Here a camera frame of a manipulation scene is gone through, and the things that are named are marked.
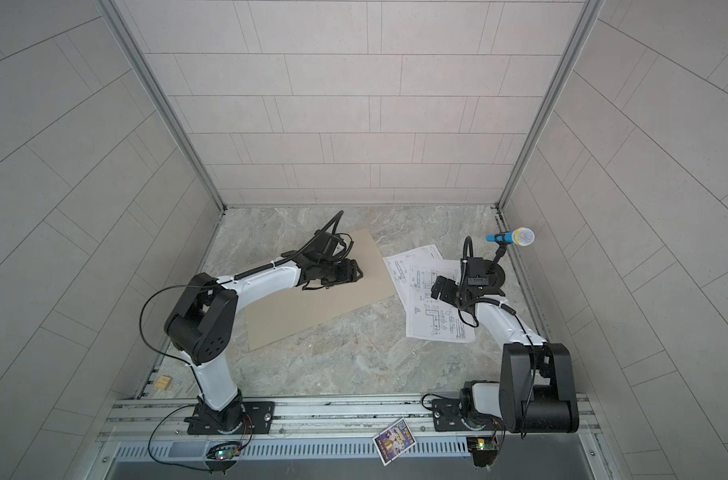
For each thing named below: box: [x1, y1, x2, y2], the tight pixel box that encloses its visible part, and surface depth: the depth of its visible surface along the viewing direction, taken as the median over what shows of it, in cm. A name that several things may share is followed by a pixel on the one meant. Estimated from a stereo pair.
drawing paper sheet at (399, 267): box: [383, 244, 444, 312], surface depth 103 cm
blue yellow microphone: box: [486, 227, 535, 247], surface depth 79 cm
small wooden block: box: [154, 376, 171, 390], surface depth 77 cm
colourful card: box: [372, 418, 417, 467], surface depth 68 cm
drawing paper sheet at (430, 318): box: [406, 259, 476, 343], surface depth 91 cm
